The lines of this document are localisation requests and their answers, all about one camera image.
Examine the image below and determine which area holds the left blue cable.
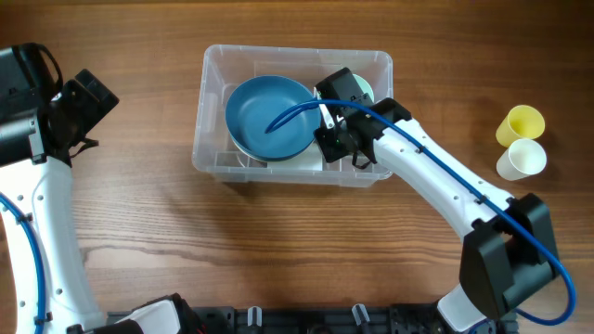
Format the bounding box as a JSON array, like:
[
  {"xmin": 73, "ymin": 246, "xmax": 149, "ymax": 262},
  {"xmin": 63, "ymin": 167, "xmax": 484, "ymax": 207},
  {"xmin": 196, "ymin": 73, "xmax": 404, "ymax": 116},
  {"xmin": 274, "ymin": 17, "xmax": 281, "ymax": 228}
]
[{"xmin": 0, "ymin": 192, "xmax": 47, "ymax": 334}]

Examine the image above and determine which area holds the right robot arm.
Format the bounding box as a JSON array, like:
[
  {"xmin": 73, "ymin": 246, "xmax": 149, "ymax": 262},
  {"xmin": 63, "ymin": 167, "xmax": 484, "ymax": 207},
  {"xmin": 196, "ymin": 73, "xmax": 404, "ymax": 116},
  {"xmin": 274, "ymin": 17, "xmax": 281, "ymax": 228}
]
[{"xmin": 315, "ymin": 68, "xmax": 562, "ymax": 332}]

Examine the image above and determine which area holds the clear plastic storage container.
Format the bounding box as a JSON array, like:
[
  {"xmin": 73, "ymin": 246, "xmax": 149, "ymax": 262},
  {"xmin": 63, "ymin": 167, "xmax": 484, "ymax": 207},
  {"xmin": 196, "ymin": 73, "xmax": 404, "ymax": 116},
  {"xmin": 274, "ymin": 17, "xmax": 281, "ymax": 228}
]
[{"xmin": 191, "ymin": 45, "xmax": 394, "ymax": 187}]

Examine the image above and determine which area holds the right blue cable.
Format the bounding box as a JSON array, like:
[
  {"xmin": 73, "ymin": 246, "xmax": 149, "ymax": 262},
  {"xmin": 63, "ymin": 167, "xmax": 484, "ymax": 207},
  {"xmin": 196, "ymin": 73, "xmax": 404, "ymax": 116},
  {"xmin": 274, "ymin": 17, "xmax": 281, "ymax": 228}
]
[{"xmin": 264, "ymin": 98, "xmax": 578, "ymax": 334}]

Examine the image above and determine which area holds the mint green small bowl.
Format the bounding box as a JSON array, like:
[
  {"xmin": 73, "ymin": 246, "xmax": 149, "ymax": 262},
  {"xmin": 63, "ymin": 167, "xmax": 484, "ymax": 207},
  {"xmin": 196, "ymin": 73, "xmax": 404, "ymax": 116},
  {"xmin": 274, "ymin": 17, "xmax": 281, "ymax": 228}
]
[{"xmin": 353, "ymin": 74, "xmax": 375, "ymax": 102}]

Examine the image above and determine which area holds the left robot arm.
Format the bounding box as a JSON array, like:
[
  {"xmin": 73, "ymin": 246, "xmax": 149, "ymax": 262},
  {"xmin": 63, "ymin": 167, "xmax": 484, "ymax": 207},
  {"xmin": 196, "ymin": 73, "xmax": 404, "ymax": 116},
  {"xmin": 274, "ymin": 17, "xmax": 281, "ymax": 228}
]
[{"xmin": 1, "ymin": 43, "xmax": 207, "ymax": 333}]

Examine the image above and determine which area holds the blue cable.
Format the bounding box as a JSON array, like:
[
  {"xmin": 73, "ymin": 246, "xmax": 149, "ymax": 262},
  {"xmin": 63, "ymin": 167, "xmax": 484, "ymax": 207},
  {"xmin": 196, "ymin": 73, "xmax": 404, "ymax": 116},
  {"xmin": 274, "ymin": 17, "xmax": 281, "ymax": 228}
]
[
  {"xmin": 264, "ymin": 98, "xmax": 578, "ymax": 334},
  {"xmin": 0, "ymin": 192, "xmax": 47, "ymax": 334}
]

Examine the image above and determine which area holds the yellow cup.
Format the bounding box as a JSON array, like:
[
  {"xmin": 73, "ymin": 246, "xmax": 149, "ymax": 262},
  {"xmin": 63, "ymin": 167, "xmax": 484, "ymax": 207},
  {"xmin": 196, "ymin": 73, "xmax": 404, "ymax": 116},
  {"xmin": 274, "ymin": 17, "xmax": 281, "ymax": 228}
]
[{"xmin": 496, "ymin": 105, "xmax": 546, "ymax": 148}]

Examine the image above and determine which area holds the dark blue bowl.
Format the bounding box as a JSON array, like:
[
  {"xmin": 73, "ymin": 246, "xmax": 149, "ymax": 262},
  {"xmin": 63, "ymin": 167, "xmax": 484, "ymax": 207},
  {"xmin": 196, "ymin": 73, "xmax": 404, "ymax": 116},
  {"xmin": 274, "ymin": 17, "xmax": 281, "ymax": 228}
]
[
  {"xmin": 229, "ymin": 136, "xmax": 322, "ymax": 162},
  {"xmin": 225, "ymin": 75, "xmax": 321, "ymax": 158}
]

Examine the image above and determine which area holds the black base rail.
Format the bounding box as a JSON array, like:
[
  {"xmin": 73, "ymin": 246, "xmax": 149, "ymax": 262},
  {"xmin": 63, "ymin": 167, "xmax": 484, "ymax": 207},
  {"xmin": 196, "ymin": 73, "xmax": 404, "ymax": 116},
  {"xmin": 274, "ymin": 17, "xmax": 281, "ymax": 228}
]
[{"xmin": 194, "ymin": 303, "xmax": 454, "ymax": 334}]

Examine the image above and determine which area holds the cream large bowl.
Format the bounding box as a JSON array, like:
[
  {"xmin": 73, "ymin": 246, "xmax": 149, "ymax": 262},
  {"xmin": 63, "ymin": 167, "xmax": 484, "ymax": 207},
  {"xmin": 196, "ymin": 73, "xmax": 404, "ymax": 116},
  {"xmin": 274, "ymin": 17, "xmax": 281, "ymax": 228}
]
[{"xmin": 230, "ymin": 138, "xmax": 321, "ymax": 164}]

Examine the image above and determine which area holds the cream cup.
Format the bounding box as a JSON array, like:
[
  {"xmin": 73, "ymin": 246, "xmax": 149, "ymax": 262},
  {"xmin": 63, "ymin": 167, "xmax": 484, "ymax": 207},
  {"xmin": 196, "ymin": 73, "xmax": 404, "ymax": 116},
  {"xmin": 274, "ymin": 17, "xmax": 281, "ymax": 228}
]
[{"xmin": 496, "ymin": 138, "xmax": 548, "ymax": 181}]

